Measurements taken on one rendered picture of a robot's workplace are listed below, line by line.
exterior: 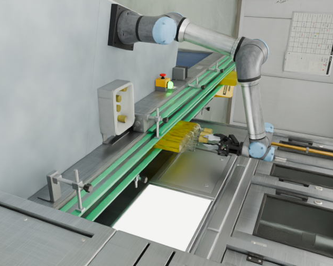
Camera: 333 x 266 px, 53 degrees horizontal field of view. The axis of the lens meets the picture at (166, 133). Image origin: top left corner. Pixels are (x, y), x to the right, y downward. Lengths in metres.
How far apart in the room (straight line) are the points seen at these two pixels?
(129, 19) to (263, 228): 1.08
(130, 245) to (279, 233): 0.84
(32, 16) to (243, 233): 1.14
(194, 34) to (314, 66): 6.04
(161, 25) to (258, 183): 0.91
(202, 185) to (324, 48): 6.07
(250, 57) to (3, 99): 0.93
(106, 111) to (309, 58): 6.28
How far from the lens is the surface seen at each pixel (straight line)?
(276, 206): 1.66
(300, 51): 7.47
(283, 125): 7.96
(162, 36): 1.49
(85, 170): 1.42
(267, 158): 1.69
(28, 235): 0.92
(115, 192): 1.43
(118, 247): 0.82
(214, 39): 1.56
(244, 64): 1.41
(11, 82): 1.17
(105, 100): 1.52
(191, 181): 1.66
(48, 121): 1.31
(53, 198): 1.26
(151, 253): 0.80
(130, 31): 1.56
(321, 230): 1.60
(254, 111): 1.46
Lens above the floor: 1.60
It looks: 21 degrees down
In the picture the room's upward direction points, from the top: 101 degrees clockwise
